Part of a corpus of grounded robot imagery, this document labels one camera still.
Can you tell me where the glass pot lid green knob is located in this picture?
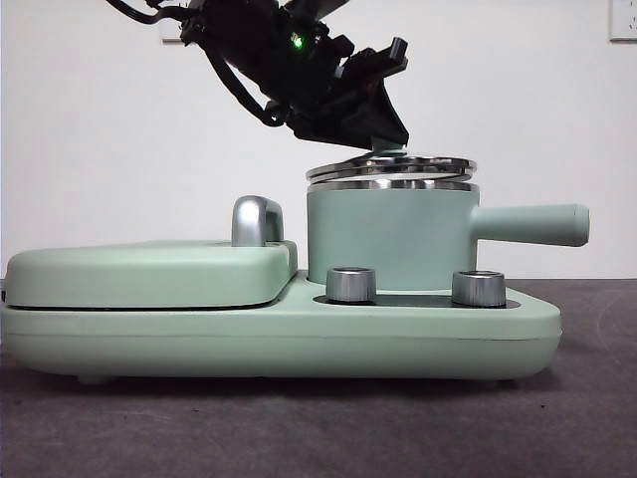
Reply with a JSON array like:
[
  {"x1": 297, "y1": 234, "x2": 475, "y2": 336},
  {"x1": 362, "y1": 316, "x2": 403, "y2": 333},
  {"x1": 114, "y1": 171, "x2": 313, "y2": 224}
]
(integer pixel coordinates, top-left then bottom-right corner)
[{"x1": 305, "y1": 138, "x2": 477, "y2": 183}]

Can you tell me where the silver control knob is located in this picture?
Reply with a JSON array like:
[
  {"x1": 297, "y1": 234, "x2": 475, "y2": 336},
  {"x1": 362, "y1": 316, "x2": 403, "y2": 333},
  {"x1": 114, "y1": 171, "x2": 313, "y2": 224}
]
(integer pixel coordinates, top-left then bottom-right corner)
[
  {"x1": 325, "y1": 267, "x2": 378, "y2": 304},
  {"x1": 451, "y1": 270, "x2": 508, "y2": 307}
]

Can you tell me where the mint green breakfast maker base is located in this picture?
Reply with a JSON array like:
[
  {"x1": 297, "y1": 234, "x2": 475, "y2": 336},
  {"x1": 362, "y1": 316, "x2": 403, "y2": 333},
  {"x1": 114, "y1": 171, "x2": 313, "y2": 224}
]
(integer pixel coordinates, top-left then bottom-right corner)
[{"x1": 0, "y1": 287, "x2": 563, "y2": 385}]

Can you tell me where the mint green pot with handle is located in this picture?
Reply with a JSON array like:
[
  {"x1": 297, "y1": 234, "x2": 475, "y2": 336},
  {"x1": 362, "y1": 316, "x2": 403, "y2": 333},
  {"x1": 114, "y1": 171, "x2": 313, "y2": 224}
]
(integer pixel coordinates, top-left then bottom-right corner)
[{"x1": 305, "y1": 179, "x2": 591, "y2": 294}]

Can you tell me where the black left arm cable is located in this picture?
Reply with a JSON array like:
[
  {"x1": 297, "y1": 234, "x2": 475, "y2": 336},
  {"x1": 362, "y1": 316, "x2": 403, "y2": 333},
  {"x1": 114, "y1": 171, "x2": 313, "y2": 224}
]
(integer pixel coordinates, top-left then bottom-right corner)
[{"x1": 104, "y1": 0, "x2": 283, "y2": 129}]

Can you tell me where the silver grill cover handle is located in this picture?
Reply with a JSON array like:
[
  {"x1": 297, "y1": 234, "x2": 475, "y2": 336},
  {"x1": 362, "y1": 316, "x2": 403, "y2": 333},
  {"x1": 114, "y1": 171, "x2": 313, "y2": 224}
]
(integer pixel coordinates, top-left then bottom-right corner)
[{"x1": 231, "y1": 195, "x2": 286, "y2": 248}]

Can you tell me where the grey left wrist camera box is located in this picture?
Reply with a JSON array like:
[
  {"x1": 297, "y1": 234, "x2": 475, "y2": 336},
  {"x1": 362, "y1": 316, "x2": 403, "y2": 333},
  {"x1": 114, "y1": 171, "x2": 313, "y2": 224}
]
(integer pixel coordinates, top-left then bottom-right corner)
[{"x1": 281, "y1": 0, "x2": 349, "y2": 24}]

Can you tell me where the white wall socket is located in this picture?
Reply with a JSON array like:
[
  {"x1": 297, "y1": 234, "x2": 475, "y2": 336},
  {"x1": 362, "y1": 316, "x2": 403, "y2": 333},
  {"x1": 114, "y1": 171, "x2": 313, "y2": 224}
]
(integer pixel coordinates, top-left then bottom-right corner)
[
  {"x1": 610, "y1": 0, "x2": 637, "y2": 43},
  {"x1": 158, "y1": 19, "x2": 185, "y2": 44}
]

